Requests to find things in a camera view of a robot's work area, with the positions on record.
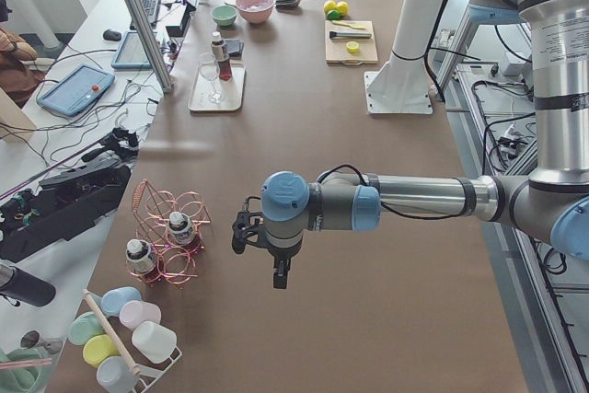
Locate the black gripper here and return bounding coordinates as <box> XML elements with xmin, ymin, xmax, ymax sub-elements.
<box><xmin>231</xmin><ymin>211</ymin><xmax>302</xmax><ymax>289</ymax></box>

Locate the copper wire bottle basket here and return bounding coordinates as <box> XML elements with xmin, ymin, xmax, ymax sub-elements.
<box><xmin>125</xmin><ymin>179</ymin><xmax>212</xmax><ymax>289</ymax></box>

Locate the tea bottle white cap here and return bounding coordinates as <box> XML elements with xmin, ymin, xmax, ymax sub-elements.
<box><xmin>211</xmin><ymin>31</ymin><xmax>233</xmax><ymax>81</ymax></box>

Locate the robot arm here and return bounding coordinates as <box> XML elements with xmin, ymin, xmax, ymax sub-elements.
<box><xmin>232</xmin><ymin>0</ymin><xmax>588</xmax><ymax>289</ymax></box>

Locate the yellow lemon upper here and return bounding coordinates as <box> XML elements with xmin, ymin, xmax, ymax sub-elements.
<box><xmin>323</xmin><ymin>0</ymin><xmax>337</xmax><ymax>15</ymax></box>

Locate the pink bowl of ice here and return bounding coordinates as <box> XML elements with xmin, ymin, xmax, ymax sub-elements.
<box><xmin>236</xmin><ymin>0</ymin><xmax>275</xmax><ymax>25</ymax></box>

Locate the yellow plastic knife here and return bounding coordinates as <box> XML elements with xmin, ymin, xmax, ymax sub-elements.
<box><xmin>331</xmin><ymin>20</ymin><xmax>366</xmax><ymax>29</ymax></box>

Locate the steel muddler black tip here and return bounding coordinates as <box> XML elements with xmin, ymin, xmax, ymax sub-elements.
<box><xmin>329</xmin><ymin>30</ymin><xmax>372</xmax><ymax>40</ymax></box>

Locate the green ceramic bowl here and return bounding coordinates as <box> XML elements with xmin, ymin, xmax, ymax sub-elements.
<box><xmin>211</xmin><ymin>5</ymin><xmax>237</xmax><ymax>27</ymax></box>

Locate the bamboo cutting board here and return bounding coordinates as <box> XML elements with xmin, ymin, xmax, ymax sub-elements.
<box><xmin>325</xmin><ymin>20</ymin><xmax>378</xmax><ymax>64</ymax></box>

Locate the half lemon slice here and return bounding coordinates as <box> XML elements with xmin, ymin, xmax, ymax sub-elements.
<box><xmin>346</xmin><ymin>41</ymin><xmax>360</xmax><ymax>53</ymax></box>

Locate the folded grey cloth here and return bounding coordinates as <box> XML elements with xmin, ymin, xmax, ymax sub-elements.
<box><xmin>225</xmin><ymin>39</ymin><xmax>245</xmax><ymax>59</ymax></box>

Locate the clear wine glass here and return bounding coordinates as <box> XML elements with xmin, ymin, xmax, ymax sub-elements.
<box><xmin>199</xmin><ymin>53</ymin><xmax>223</xmax><ymax>104</ymax></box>

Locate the white plastic cup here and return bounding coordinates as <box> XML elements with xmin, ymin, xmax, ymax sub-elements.
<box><xmin>132</xmin><ymin>320</ymin><xmax>177</xmax><ymax>364</ymax></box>

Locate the pink plastic cup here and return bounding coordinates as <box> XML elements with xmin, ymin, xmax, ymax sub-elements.
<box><xmin>119</xmin><ymin>300</ymin><xmax>162</xmax><ymax>330</ymax></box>

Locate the black keyboard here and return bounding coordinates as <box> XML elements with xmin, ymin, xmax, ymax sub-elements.
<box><xmin>140</xmin><ymin>0</ymin><xmax>160</xmax><ymax>28</ymax></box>

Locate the cream rabbit serving tray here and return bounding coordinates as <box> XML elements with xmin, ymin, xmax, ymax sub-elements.
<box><xmin>188</xmin><ymin>61</ymin><xmax>246</xmax><ymax>112</ymax></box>

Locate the blue plastic cup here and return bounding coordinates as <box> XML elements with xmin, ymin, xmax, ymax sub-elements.
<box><xmin>100</xmin><ymin>286</ymin><xmax>142</xmax><ymax>317</ymax></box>

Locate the grey plastic cup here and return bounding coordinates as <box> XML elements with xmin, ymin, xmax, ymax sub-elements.
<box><xmin>96</xmin><ymin>356</ymin><xmax>139</xmax><ymax>393</ymax></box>

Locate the yellow plastic cup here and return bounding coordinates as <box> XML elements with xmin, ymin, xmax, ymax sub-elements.
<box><xmin>82</xmin><ymin>334</ymin><xmax>121</xmax><ymax>368</ymax></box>

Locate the blue teach pendant far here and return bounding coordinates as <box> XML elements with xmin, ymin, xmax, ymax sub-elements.
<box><xmin>110</xmin><ymin>31</ymin><xmax>151</xmax><ymax>70</ymax></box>

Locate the blue teach pendant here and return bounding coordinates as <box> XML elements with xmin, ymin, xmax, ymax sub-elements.
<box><xmin>37</xmin><ymin>64</ymin><xmax>115</xmax><ymax>117</ymax></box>
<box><xmin>110</xmin><ymin>31</ymin><xmax>151</xmax><ymax>70</ymax></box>

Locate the green plastic cup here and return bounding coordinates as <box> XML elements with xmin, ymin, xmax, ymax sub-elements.
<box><xmin>67</xmin><ymin>311</ymin><xmax>104</xmax><ymax>346</ymax></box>

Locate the black computer mouse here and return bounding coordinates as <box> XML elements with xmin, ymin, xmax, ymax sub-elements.
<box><xmin>102</xmin><ymin>29</ymin><xmax>121</xmax><ymax>41</ymax></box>

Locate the black electronics chassis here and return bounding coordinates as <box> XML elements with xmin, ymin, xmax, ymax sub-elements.
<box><xmin>1</xmin><ymin>127</ymin><xmax>139</xmax><ymax>262</ymax></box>

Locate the steel jigger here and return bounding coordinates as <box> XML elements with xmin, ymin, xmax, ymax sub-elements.
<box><xmin>20</xmin><ymin>330</ymin><xmax>64</xmax><ymax>355</ymax></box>

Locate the black thermos flask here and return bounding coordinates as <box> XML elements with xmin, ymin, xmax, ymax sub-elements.
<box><xmin>1</xmin><ymin>263</ymin><xmax>56</xmax><ymax>307</ymax></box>

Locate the blue teach pendant near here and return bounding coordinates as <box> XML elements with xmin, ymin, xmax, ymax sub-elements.
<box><xmin>37</xmin><ymin>64</ymin><xmax>115</xmax><ymax>117</ymax></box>

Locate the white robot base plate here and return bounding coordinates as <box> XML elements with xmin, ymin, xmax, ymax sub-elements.
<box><xmin>363</xmin><ymin>71</ymin><xmax>433</xmax><ymax>115</ymax></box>

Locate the white wire cup rack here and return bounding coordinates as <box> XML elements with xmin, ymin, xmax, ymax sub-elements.
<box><xmin>85</xmin><ymin>291</ymin><xmax>184</xmax><ymax>393</ymax></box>

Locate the wooden rack handle rod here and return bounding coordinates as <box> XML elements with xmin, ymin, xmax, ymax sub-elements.
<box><xmin>82</xmin><ymin>289</ymin><xmax>140</xmax><ymax>375</ymax></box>

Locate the aluminium frame post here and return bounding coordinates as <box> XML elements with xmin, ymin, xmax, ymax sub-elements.
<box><xmin>123</xmin><ymin>0</ymin><xmax>173</xmax><ymax>94</ymax></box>

